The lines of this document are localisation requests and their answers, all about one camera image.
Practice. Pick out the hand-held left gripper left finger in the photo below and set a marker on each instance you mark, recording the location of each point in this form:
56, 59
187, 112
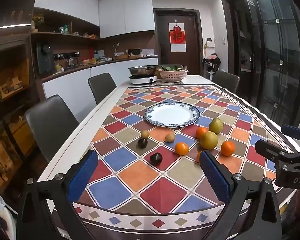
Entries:
82, 177

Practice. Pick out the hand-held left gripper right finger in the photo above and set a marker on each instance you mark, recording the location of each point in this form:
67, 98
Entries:
215, 177

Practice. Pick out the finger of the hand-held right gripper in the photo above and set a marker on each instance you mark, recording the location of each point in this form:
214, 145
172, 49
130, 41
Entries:
293, 131
272, 149

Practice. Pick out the orange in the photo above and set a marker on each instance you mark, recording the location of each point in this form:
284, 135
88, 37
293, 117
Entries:
199, 157
228, 148
181, 149
201, 132

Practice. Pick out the yellow green pear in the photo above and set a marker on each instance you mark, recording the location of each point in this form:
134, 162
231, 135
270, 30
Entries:
209, 140
216, 126

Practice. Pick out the brown kiwi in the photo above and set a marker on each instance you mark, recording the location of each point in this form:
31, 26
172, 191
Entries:
170, 137
145, 134

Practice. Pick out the dark round fruit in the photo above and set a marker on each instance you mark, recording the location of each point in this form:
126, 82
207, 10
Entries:
142, 143
156, 159

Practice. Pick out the blue rimmed white plate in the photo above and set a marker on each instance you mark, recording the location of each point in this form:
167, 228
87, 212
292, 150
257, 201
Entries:
171, 115

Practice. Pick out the grey dining chair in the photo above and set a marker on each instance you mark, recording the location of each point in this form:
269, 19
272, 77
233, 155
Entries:
226, 80
102, 86
50, 125

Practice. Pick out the colourful checked tablecloth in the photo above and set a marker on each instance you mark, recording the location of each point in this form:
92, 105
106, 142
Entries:
145, 172

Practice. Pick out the glass sliding door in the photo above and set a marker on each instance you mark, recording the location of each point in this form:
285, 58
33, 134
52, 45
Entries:
272, 55

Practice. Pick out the white lower cabinet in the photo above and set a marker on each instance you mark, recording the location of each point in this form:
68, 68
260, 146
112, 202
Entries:
72, 85

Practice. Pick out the white cabinet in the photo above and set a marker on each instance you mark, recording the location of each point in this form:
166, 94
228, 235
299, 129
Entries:
72, 85
126, 15

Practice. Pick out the patterned placemat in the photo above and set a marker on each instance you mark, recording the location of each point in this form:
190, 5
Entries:
170, 82

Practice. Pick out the high chair with pink toy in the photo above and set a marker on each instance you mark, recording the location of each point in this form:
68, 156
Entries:
212, 62

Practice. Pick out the pink colander basket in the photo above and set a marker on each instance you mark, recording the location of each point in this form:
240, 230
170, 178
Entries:
172, 75

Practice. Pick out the wooden display cabinet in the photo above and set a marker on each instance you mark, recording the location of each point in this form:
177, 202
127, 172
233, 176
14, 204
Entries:
10, 92

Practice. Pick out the white induction cooker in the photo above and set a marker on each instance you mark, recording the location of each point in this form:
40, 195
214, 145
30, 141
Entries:
142, 80

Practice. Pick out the green leafy vegetables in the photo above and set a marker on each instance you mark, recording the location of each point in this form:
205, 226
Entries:
172, 67

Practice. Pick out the white intercom panel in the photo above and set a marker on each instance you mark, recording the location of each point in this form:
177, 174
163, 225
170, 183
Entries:
210, 42

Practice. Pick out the metal pot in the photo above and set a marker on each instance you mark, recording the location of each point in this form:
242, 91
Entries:
142, 70

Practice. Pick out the black power strip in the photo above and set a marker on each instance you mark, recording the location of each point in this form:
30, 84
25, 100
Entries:
67, 55

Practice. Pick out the black water dispenser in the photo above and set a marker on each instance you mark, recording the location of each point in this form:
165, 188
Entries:
45, 58

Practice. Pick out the black framed tablet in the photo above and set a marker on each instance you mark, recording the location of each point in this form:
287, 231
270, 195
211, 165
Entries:
134, 52

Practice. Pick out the small desk lamp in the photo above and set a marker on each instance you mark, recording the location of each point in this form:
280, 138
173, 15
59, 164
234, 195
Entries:
117, 46

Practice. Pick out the white box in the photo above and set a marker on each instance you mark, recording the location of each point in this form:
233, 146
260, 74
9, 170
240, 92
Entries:
148, 52

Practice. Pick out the dark brown door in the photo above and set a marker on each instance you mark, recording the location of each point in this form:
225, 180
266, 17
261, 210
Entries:
162, 30

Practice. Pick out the white upper cabinet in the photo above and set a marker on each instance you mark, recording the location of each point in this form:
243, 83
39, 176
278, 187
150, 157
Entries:
126, 15

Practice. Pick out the wooden wall shelf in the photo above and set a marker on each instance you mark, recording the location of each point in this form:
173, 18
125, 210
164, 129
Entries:
65, 33

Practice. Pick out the red and white wall poster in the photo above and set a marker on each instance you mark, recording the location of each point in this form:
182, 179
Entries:
176, 37

